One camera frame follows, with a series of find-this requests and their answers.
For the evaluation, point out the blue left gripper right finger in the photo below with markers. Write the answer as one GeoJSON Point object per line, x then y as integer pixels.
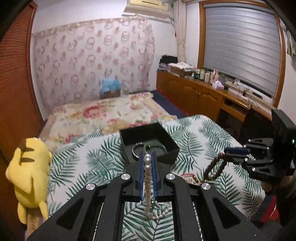
{"type": "Point", "coordinates": [154, 175]}

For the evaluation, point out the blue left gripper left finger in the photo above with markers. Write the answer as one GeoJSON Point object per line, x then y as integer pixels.
{"type": "Point", "coordinates": [141, 175]}

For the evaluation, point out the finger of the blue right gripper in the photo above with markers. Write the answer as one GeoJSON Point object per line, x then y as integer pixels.
{"type": "Point", "coordinates": [240, 151]}
{"type": "Point", "coordinates": [237, 160]}

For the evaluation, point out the green jade bangle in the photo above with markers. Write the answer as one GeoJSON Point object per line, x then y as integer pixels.
{"type": "Point", "coordinates": [149, 148]}

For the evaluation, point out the black jewelry box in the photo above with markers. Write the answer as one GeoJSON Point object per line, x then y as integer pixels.
{"type": "Point", "coordinates": [152, 132]}

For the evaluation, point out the palm leaf tablecloth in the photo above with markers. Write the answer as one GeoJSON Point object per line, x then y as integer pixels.
{"type": "Point", "coordinates": [97, 158]}

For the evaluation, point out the wooden side cabinet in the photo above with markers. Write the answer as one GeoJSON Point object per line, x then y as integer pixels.
{"type": "Point", "coordinates": [242, 118]}

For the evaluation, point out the pink figurine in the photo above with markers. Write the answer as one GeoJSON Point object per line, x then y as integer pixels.
{"type": "Point", "coordinates": [215, 80]}

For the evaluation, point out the blue plush on box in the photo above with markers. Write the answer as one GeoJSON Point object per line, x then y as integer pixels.
{"type": "Point", "coordinates": [110, 88]}

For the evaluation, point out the floral bed blanket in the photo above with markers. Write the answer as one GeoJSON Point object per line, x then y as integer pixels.
{"type": "Point", "coordinates": [103, 116]}

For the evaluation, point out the clutter on cabinet top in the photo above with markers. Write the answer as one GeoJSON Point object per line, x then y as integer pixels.
{"type": "Point", "coordinates": [170, 64]}

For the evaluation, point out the grey window blind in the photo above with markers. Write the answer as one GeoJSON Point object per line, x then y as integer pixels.
{"type": "Point", "coordinates": [242, 40]}

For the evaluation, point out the yellow plush toy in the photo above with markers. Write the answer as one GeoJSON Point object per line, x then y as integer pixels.
{"type": "Point", "coordinates": [28, 171]}

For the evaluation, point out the patterned lace curtain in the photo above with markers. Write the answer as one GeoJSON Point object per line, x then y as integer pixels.
{"type": "Point", "coordinates": [71, 61]}

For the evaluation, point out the brown louvered wardrobe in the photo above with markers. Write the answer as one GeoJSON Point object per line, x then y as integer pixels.
{"type": "Point", "coordinates": [20, 114]}

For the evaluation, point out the air conditioner unit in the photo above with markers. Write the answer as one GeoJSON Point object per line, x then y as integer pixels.
{"type": "Point", "coordinates": [158, 9]}

